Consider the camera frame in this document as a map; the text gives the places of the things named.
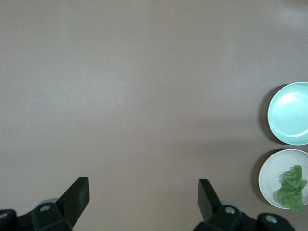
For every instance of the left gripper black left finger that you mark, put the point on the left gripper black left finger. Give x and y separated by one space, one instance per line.
69 204

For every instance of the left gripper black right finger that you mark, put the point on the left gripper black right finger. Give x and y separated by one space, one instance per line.
209 202

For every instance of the green lettuce leaf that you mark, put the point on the green lettuce leaf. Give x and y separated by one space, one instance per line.
291 190

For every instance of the pale beige round plate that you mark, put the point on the pale beige round plate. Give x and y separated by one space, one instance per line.
272 173

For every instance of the pale green round plate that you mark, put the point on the pale green round plate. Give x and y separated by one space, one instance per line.
288 113

